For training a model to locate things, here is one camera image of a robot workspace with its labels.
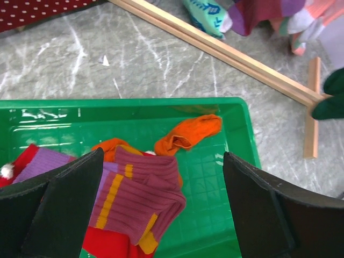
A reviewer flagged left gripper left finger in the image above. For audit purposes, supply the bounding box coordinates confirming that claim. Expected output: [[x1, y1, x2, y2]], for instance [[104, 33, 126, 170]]
[[1, 148, 104, 257]]

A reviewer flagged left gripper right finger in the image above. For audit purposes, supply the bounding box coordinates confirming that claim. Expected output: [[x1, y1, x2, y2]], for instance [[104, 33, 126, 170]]
[[223, 152, 343, 257]]

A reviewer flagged green plastic tray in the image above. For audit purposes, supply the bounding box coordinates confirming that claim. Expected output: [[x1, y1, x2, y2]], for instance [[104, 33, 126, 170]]
[[1, 97, 260, 257]]

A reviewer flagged red sock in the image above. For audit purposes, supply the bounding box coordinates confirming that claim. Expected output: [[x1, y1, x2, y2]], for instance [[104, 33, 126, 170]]
[[1, 144, 155, 257]]

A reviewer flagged maroon purple hanging sock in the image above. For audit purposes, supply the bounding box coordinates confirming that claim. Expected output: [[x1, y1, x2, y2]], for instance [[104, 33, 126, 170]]
[[227, 0, 305, 36]]

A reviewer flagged wooden clothes rack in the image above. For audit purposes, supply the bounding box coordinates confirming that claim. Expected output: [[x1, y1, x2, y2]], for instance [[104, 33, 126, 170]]
[[109, 0, 331, 159]]

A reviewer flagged dark red dotted garment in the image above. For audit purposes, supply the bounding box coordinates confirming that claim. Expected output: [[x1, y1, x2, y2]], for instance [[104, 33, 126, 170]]
[[0, 0, 104, 32]]

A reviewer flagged orange sock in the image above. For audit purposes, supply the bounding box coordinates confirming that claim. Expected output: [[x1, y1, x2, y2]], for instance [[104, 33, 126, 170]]
[[91, 113, 223, 189]]

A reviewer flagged maroon yellow striped sock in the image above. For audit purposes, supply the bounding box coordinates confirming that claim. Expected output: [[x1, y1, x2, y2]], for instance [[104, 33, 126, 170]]
[[89, 145, 186, 254]]

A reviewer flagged teal patterned hanging sock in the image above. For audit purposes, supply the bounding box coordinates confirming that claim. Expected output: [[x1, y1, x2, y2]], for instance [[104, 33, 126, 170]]
[[182, 0, 233, 39]]

